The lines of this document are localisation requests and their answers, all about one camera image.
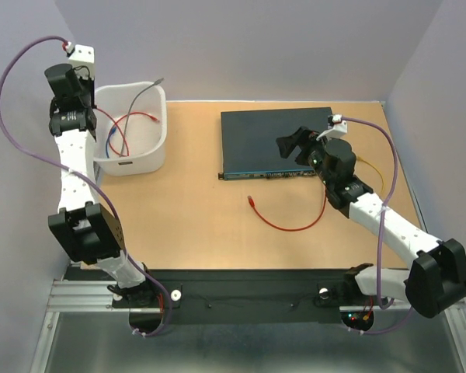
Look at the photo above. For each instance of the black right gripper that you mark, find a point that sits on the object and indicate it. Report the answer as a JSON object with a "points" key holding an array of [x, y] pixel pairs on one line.
{"points": [[288, 144]]}

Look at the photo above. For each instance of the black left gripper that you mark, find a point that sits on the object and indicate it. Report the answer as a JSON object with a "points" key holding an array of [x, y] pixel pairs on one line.
{"points": [[90, 83]]}

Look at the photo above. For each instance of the red patch cable long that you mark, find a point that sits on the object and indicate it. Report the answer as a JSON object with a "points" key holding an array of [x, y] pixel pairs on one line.
{"points": [[115, 128]]}

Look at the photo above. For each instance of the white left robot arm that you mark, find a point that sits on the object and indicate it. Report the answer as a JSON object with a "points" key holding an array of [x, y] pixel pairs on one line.
{"points": [[87, 231]]}

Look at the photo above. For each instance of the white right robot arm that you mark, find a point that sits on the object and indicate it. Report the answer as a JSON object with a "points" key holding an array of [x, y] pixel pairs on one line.
{"points": [[396, 241]]}

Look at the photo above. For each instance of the white plastic basket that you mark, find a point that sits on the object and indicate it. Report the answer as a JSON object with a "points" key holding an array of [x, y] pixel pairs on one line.
{"points": [[143, 106]]}

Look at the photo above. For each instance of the dark blue network switch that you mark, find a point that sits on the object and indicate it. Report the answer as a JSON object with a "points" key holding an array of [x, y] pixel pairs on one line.
{"points": [[249, 149]]}

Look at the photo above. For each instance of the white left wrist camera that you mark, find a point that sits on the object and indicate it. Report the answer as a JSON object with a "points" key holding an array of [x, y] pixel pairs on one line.
{"points": [[83, 57]]}

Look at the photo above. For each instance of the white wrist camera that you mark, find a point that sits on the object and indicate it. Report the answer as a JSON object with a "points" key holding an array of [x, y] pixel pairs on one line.
{"points": [[337, 128], [83, 57]]}

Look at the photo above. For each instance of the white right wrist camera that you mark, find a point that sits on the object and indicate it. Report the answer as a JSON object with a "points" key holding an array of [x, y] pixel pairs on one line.
{"points": [[337, 128]]}

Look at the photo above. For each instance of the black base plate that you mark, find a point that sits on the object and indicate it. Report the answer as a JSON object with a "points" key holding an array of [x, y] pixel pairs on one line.
{"points": [[165, 315]]}

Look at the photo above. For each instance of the aluminium frame rail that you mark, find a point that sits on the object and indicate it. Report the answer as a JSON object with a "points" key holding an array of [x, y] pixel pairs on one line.
{"points": [[81, 297]]}

